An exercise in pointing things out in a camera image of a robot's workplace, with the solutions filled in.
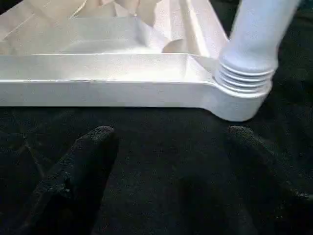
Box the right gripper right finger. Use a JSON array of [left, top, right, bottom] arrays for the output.
[[226, 126, 313, 235]]

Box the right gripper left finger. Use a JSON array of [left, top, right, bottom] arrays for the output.
[[14, 126, 116, 235]]

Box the white plastic table top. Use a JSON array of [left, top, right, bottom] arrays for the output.
[[0, 0, 273, 122]]

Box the white plastic table leg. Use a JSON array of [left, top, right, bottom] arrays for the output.
[[216, 0, 303, 98]]

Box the black mat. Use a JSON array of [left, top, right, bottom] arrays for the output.
[[0, 0, 313, 235]]

